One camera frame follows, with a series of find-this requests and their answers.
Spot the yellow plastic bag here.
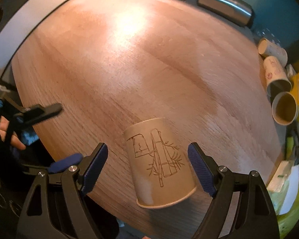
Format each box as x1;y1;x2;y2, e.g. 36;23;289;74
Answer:
277;188;299;238

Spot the tissue pack with white paper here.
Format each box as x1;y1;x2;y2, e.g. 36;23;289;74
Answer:
267;161;299;215

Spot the brown paper cup with drawing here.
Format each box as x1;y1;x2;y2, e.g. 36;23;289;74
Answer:
124;118;197;209

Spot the plain brown paper cup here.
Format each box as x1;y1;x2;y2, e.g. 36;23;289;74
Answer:
272;92;298;126

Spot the paper cup with pink print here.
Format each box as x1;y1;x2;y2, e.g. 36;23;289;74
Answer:
264;56;292;97

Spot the white patterned paper cup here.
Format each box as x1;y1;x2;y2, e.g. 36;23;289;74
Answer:
258;38;288;67

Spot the steel tumbler lying down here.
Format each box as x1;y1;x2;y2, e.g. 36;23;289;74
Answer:
197;0;254;26

